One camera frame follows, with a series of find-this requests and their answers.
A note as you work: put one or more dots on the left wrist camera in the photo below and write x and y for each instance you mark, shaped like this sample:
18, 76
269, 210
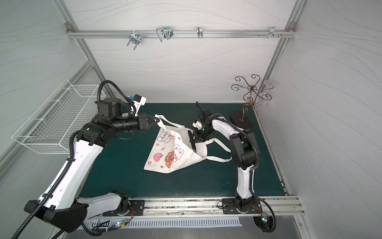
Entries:
114, 107

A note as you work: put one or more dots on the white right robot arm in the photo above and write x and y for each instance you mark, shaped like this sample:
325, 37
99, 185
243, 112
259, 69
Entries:
244, 153

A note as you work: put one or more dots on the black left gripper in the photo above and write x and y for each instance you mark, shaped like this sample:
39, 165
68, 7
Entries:
142, 121

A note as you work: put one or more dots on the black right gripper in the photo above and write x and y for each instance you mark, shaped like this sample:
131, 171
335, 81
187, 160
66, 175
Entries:
193, 140

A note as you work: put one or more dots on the white cartoon tote bag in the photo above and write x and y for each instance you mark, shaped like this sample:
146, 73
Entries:
172, 149

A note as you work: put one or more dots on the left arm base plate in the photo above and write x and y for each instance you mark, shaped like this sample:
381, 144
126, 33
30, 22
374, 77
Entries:
131, 208

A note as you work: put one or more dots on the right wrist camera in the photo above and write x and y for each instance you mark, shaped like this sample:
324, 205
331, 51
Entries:
202, 116

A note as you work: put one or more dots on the white wire basket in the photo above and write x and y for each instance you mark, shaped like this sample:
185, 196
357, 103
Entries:
66, 110

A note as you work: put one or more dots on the copper jewelry stand black base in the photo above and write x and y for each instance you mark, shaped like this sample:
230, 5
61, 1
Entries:
240, 118

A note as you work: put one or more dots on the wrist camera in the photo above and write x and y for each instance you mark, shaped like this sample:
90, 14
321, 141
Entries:
202, 116
114, 107

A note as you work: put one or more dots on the metal hook clamp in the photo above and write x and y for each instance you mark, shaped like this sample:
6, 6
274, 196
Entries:
199, 32
164, 32
134, 39
273, 33

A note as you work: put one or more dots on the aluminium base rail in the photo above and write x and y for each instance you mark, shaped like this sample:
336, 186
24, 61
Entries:
184, 207

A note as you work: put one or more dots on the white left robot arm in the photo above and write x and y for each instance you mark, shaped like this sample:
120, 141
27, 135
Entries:
60, 205

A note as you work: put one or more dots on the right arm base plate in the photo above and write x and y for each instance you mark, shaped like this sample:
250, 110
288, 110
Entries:
235, 206

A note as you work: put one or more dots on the green table mat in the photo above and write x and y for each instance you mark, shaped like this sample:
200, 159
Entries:
120, 166

